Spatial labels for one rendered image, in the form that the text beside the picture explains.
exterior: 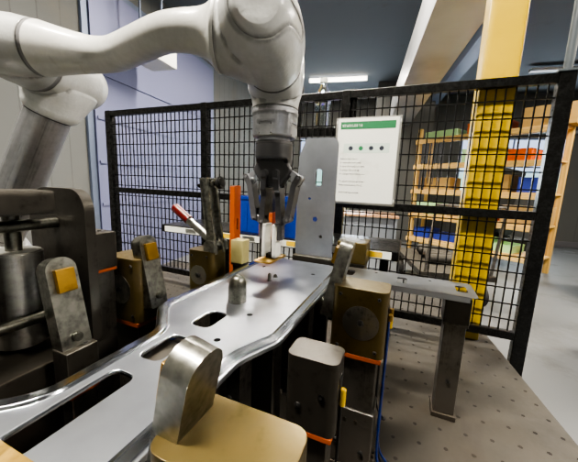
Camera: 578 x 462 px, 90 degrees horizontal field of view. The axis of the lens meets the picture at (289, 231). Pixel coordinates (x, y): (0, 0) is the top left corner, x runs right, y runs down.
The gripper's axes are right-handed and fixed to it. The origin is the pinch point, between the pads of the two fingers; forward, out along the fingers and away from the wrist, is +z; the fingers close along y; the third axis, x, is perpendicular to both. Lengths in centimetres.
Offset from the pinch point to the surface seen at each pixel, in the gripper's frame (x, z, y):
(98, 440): -41.3, 9.1, 5.4
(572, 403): 153, 109, 126
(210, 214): -1.7, -4.3, -14.4
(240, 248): 6.3, 4.5, -11.4
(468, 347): 51, 39, 49
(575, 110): 471, -126, 218
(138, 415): -38.1, 9.1, 6.1
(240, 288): -13.4, 6.2, 1.0
